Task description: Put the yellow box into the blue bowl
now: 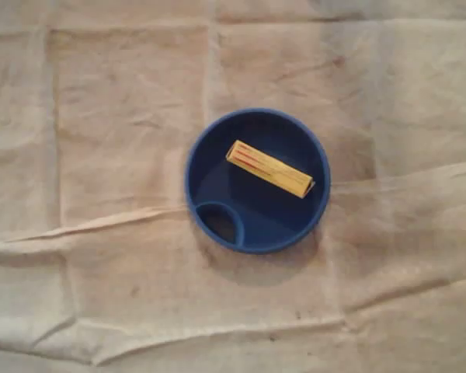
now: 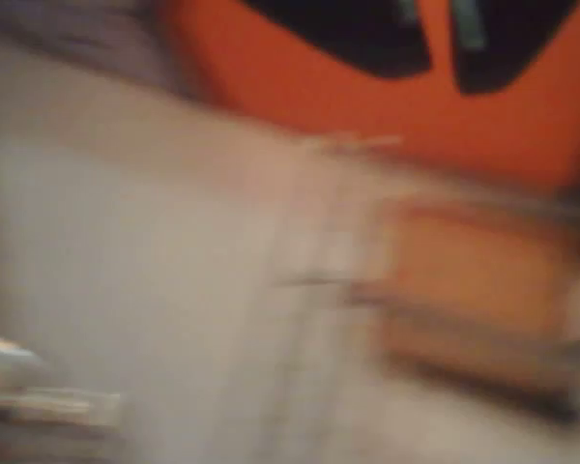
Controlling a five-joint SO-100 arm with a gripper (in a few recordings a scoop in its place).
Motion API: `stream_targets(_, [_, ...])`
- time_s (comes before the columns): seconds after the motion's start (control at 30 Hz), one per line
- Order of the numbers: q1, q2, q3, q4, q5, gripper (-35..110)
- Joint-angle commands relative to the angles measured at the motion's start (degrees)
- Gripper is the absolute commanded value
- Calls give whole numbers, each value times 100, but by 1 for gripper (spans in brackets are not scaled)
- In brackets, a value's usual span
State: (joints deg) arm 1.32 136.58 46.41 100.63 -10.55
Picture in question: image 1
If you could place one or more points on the yellow cardboard box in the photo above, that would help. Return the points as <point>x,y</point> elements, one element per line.
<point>270,169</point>

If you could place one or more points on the blue bowl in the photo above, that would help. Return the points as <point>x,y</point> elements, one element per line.
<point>272,225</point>

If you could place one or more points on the light wrinkled table cloth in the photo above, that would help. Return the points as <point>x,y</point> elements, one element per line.
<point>101,155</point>

